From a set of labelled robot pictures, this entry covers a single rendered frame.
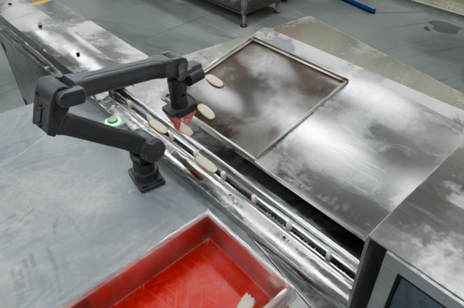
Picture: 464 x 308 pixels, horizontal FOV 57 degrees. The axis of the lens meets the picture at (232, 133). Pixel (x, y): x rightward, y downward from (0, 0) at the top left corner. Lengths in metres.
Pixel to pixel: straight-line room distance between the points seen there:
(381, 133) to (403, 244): 0.81
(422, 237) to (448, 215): 0.07
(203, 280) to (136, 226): 0.28
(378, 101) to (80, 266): 1.09
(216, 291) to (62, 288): 0.40
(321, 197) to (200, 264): 0.40
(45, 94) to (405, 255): 0.83
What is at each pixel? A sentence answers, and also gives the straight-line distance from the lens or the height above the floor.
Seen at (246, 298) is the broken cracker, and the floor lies 0.83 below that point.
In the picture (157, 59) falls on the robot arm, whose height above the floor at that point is 1.22.
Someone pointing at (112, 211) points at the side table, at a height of 0.82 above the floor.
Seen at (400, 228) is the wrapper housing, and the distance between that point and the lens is 0.70.
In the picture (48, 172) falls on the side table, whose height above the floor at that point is 0.82.
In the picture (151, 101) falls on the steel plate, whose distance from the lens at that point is 1.80.
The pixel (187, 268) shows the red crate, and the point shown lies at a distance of 1.20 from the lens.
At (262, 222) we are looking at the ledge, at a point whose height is 0.86.
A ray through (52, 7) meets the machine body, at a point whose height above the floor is 0.82.
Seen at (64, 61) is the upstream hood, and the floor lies 0.92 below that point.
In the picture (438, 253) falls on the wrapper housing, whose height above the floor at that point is 1.30.
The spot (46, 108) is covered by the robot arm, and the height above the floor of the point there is 1.25.
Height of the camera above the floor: 1.82
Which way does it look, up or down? 39 degrees down
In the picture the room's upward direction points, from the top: 1 degrees counter-clockwise
